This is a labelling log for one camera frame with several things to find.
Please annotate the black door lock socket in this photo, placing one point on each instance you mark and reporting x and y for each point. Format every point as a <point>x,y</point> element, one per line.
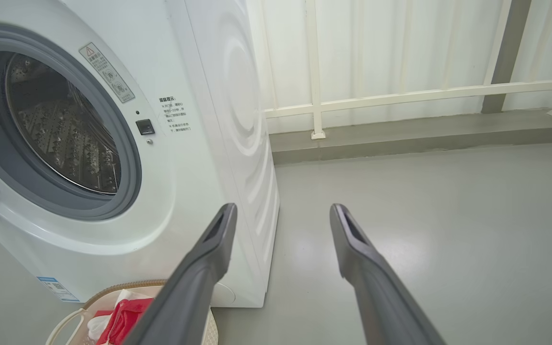
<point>145,127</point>

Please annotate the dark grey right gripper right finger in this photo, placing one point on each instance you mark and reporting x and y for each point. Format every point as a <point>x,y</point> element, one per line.
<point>381,297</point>

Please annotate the grey warning sticker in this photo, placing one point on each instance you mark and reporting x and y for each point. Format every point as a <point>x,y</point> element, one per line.
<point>107,72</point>

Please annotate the grey pillar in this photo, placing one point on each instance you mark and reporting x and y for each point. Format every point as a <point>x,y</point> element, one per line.
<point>506,57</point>

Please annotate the white metal railing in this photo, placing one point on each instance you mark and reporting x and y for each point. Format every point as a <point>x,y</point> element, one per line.
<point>400,98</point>

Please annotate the blue energy label sticker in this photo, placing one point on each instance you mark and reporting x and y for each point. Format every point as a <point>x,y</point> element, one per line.
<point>58,289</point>

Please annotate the cream perforated laundry basket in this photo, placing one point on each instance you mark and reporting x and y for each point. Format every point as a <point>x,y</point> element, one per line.
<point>108,290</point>

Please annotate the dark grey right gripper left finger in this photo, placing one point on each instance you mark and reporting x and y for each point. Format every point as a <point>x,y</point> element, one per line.
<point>194,287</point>

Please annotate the white front-load washing machine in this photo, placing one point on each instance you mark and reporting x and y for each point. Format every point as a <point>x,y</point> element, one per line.
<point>194,158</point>

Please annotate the round white filter cover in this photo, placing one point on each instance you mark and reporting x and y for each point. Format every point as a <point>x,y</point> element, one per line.
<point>223,294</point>

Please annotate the red and white garment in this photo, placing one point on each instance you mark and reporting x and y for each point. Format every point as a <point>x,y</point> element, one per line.
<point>122,316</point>

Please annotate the steel washer drum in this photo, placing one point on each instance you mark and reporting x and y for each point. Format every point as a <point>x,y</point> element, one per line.
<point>60,124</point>

